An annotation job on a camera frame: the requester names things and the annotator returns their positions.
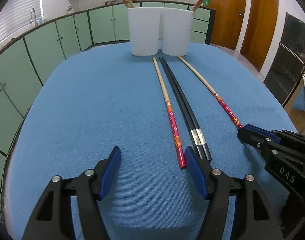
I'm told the dark glass-front cabinet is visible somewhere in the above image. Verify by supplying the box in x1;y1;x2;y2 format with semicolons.
264;12;305;110

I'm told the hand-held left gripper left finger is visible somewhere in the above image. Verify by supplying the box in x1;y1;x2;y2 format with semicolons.
22;146;121;240

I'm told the black chopstick with silver band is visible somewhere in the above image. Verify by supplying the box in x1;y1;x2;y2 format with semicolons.
159;57;205;161
162;57;212;162

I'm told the plain wooden door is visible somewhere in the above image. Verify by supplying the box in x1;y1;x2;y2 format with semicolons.
240;0;279;72

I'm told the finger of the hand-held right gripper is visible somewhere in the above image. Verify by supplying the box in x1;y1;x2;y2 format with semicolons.
245;124;305;146
238;128;305;165

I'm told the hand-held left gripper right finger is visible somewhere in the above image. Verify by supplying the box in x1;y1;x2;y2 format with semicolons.
185;145;285;240

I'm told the wooden door with handle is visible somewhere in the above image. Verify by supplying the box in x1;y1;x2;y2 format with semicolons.
210;0;248;50

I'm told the white window blind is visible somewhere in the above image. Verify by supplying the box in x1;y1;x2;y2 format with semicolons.
0;0;43;45

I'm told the chrome kitchen faucet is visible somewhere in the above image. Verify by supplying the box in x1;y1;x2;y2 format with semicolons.
30;8;39;26

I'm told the white double utensil holder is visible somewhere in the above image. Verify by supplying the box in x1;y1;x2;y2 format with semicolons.
127;7;194;56

